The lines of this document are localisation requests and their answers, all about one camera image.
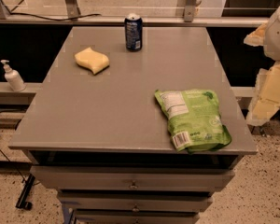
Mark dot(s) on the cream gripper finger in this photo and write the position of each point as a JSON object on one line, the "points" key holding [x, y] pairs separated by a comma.
{"points": [[266, 99], [256, 38]]}

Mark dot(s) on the green rice chip bag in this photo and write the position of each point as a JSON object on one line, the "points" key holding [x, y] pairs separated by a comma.
{"points": [[194, 120]]}

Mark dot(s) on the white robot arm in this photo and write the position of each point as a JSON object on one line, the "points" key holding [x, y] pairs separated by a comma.
{"points": [[271, 44]]}

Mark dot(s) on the yellow sponge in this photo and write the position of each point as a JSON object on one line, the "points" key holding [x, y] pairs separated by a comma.
{"points": [[92, 60]]}

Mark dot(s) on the blue soda can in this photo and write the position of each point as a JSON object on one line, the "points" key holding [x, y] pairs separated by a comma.
{"points": [[133, 25]]}

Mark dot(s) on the grey drawer cabinet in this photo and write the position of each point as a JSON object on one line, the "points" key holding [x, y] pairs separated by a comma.
{"points": [[112, 119]]}

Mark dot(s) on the middle drawer with knob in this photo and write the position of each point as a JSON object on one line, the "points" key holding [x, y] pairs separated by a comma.
{"points": [[139, 201]]}

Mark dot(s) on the drawer with knob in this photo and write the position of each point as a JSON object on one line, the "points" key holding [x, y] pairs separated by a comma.
{"points": [[139, 201], [124, 217], [134, 179]]}

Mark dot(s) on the top drawer with knob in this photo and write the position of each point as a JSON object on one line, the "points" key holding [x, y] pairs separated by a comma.
{"points": [[134, 179]]}

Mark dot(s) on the bottom drawer with knob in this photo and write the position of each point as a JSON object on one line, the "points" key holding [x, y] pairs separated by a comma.
{"points": [[124, 217]]}

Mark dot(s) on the white pump bottle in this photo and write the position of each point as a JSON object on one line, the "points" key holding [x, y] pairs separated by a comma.
{"points": [[13, 77]]}

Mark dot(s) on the black metal floor foot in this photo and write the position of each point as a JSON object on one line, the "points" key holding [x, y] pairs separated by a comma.
{"points": [[22, 202]]}

